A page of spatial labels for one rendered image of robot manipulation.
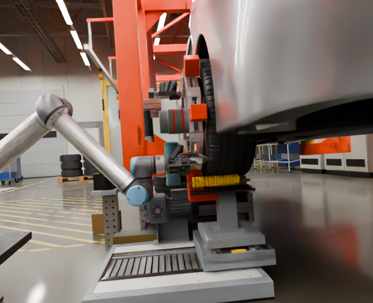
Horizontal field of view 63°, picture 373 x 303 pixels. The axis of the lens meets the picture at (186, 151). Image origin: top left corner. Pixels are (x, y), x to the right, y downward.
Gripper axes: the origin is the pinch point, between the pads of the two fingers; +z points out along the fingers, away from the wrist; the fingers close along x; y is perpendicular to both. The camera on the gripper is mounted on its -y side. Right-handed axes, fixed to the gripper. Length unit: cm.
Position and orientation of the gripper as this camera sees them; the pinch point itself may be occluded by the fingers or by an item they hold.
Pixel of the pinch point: (205, 157)
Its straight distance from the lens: 151.9
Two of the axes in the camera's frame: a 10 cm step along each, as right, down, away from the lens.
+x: 0.0, -7.1, -7.0
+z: 9.9, -0.7, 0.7
